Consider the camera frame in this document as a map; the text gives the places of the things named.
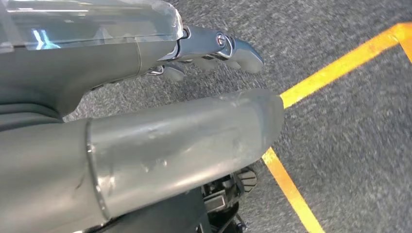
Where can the black robot wheeled base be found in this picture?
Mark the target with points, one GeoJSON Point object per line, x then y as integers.
{"type": "Point", "coordinates": [225, 196]}

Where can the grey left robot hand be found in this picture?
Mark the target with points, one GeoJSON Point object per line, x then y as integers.
{"type": "Point", "coordinates": [161, 151]}

